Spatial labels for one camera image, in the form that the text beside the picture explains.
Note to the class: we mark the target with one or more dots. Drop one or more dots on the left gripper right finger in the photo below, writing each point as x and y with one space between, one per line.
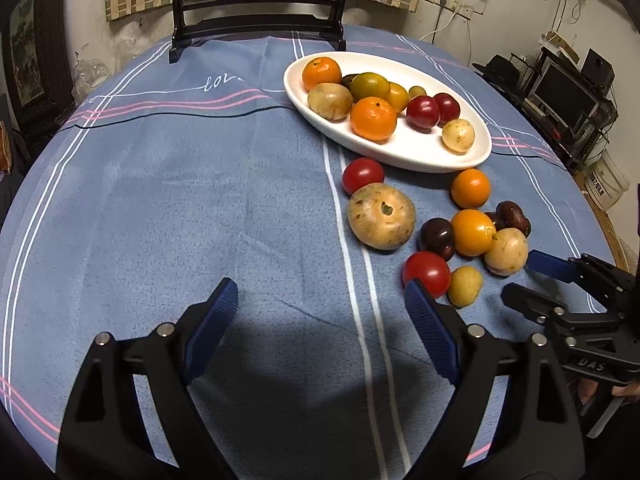
510 415

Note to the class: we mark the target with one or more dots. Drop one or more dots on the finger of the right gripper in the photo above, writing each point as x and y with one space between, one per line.
534 305
612 287

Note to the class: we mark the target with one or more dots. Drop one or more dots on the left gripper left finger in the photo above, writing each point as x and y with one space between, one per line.
103 435

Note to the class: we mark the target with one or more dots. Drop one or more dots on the pale tan round fruit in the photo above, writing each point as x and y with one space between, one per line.
508 252

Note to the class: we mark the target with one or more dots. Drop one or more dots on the large tan pear fruit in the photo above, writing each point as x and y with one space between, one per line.
381 216

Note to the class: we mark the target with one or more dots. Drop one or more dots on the dark red plum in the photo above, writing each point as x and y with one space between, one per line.
423 113

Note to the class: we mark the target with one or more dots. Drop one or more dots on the yellow green tomato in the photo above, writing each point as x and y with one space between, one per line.
369 84

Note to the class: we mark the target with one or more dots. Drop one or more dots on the small yellow fruit table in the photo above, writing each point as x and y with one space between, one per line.
466 284

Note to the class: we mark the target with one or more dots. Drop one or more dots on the dark maroon fruit right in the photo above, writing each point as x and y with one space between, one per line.
513 217

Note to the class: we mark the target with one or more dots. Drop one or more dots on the dark plum behind orange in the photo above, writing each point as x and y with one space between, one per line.
496 220

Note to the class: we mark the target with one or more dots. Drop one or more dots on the orange fruit table centre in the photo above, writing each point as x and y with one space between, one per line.
473 232

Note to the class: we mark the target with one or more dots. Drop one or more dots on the red tomato table lower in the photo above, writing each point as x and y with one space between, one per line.
430 270

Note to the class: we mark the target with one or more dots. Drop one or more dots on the dark purple plum centre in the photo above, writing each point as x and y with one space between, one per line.
437 236

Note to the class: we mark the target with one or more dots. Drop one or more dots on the orange mandarin table upper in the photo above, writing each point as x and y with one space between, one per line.
470 189

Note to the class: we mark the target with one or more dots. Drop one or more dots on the white plastic bucket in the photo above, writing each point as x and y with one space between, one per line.
605 183

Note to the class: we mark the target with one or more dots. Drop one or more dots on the small pale yellow fruit plate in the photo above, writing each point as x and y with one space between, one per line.
458 135

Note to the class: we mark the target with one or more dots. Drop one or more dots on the white oval plate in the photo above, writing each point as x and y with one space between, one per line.
407 148

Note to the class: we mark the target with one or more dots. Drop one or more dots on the black media shelf with monitor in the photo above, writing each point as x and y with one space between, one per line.
572 108

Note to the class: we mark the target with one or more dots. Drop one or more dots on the red plum plate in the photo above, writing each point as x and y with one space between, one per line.
449 108

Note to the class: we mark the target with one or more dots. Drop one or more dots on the red tomato near plate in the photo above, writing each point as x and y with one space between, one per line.
361 172

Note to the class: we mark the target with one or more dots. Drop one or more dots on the small olive green fruit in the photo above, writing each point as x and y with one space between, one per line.
415 91

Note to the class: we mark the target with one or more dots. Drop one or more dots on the orange mandarin plate front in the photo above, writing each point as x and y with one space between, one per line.
373 119

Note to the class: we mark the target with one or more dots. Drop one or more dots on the orange mandarin plate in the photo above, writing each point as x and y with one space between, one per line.
320 71
373 119

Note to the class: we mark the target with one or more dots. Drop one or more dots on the yellow orange tomato plate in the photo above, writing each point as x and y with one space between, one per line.
398 98

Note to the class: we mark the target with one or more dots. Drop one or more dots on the blue striped tablecloth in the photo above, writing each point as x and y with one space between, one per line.
171 177

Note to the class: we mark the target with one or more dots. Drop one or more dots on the tan potato-like fruit plate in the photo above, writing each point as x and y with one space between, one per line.
332 102

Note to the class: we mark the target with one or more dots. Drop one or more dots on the dark purple fruit plate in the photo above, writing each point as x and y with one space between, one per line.
347 80

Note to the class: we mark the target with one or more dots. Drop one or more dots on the orange mandarin plate rear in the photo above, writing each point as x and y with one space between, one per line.
320 71

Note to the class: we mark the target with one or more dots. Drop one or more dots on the black framed goldfish screen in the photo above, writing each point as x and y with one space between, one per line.
256 22

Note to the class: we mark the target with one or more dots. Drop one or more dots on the white wall power strip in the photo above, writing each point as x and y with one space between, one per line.
458 7

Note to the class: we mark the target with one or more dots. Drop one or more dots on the dark framed wall picture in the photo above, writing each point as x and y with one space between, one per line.
35 61

